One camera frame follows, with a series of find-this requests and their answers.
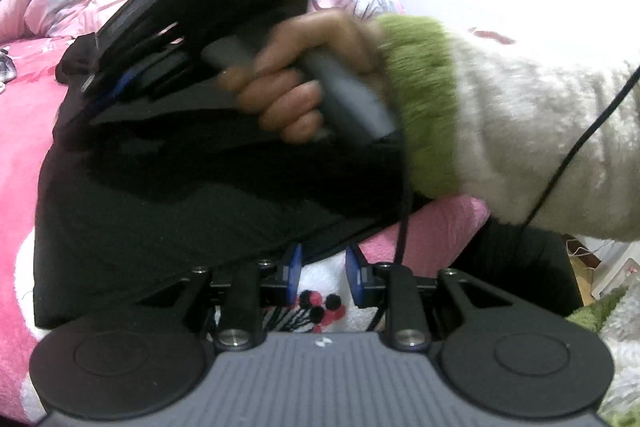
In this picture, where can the person's right forearm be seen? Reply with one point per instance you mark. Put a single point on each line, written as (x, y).
(525, 107)

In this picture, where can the pink floral bed blanket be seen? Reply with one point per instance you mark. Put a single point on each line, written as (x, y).
(25, 147)

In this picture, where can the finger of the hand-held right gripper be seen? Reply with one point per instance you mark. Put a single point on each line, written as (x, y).
(125, 67)
(165, 82)

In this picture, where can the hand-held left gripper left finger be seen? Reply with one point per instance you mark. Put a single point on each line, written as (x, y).
(296, 274)

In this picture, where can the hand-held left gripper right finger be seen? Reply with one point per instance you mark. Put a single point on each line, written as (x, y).
(354, 274)

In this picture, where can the black printed t-shirt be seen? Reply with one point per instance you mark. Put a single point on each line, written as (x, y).
(200, 227)

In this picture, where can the person's black pants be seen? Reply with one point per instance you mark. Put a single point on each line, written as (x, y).
(525, 267)

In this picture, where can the person's right hand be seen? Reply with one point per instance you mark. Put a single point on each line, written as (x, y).
(320, 32)

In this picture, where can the white green fleece robe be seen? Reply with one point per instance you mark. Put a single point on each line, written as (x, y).
(615, 357)

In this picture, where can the black white plaid shirt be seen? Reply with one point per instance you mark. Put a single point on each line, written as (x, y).
(6, 69)

